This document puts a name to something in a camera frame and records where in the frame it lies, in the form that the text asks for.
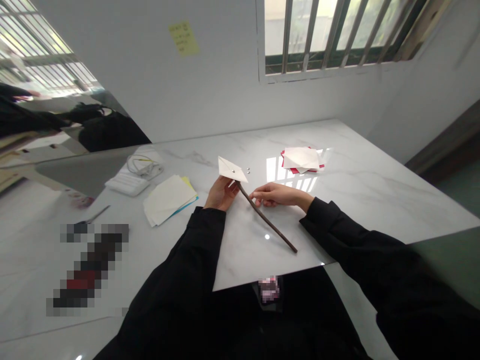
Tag person's body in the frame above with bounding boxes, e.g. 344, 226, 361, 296
91, 262, 380, 360

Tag yellow sticky note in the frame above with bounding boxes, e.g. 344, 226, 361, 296
168, 20, 200, 58

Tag pile of white red papers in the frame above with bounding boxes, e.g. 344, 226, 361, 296
280, 146, 330, 175

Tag white cable with charger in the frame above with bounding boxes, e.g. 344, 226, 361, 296
126, 153, 165, 178

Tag black bag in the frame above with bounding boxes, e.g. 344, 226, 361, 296
69, 101, 152, 154

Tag brown wooden stick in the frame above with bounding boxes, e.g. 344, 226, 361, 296
236, 181, 299, 254

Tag dark wooden door frame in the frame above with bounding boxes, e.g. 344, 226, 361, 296
404, 108, 480, 185

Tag white power strip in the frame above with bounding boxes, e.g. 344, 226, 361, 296
104, 173, 151, 197

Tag person's left hand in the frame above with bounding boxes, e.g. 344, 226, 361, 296
203, 174, 241, 213

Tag window with metal bars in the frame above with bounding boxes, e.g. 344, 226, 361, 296
256, 0, 430, 85

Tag grey scissors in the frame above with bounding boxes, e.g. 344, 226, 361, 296
73, 204, 112, 226

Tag white paper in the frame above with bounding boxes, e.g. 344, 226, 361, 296
217, 155, 251, 185

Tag person's right hand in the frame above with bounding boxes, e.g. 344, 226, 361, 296
248, 182, 315, 209

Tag pile of white yellow papers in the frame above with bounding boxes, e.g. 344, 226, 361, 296
142, 174, 199, 228

